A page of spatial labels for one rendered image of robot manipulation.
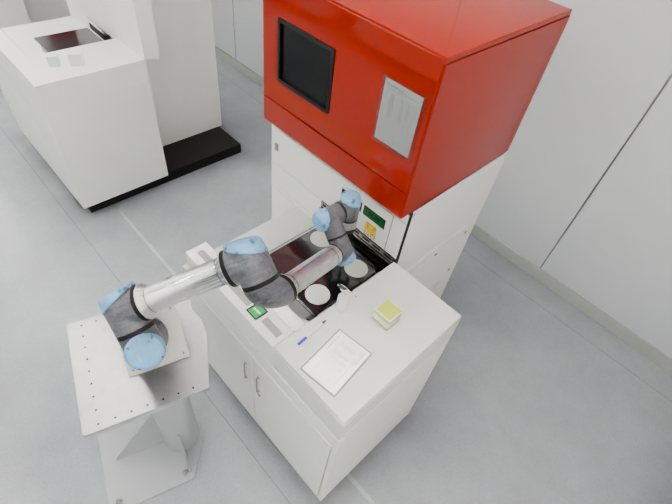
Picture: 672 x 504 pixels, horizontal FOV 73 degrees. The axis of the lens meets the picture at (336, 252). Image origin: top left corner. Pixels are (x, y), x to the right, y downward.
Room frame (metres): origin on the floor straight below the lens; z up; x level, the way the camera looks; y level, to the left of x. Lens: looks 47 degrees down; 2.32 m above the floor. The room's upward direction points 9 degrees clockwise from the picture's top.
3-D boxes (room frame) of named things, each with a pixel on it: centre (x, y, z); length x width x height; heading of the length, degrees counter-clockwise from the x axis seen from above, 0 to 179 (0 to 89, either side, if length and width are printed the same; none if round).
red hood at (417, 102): (1.76, -0.14, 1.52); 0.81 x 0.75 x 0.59; 50
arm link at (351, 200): (1.26, -0.02, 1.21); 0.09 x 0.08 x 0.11; 137
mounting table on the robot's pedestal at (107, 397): (0.75, 0.62, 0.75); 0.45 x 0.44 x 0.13; 124
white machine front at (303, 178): (1.52, 0.06, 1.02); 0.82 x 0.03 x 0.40; 50
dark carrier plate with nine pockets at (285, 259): (1.23, 0.06, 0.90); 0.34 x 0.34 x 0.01; 50
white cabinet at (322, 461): (1.09, 0.06, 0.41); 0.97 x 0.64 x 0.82; 50
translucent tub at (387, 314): (0.96, -0.22, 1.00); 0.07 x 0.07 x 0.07; 51
